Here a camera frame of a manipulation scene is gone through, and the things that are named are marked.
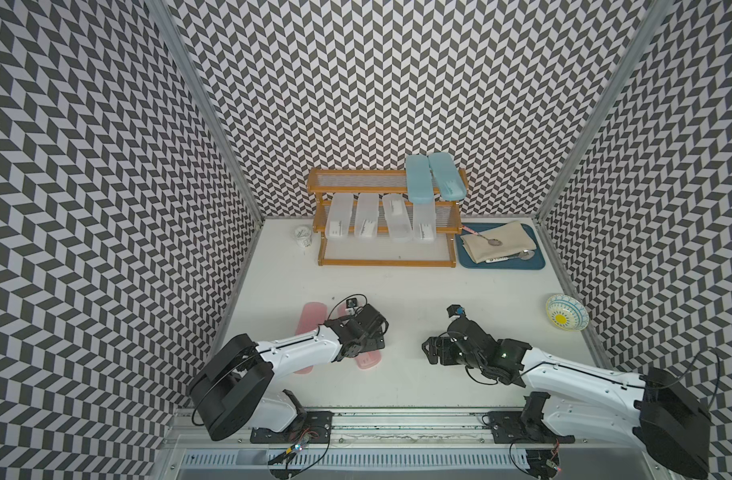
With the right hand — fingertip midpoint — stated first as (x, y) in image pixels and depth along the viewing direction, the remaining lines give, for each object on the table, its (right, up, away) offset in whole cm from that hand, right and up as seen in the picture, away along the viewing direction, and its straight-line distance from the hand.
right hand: (436, 351), depth 82 cm
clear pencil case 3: (-20, +37, +12) cm, 44 cm away
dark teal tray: (+24, +37, +34) cm, 55 cm away
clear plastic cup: (-44, +32, +25) cm, 60 cm away
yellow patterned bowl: (+42, +9, +10) cm, 44 cm away
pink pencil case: (-37, +8, +10) cm, 39 cm away
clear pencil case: (-1, +37, +12) cm, 39 cm away
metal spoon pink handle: (+26, +31, +27) cm, 49 cm away
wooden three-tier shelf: (-15, +27, +29) cm, 43 cm away
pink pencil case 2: (-19, -3, +1) cm, 20 cm away
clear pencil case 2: (-9, +36, +14) cm, 39 cm away
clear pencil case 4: (-29, +38, +15) cm, 50 cm away
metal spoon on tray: (+35, +26, +21) cm, 49 cm away
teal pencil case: (+5, +50, +7) cm, 51 cm away
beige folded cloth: (+35, +33, +30) cm, 57 cm away
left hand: (-20, +1, +5) cm, 21 cm away
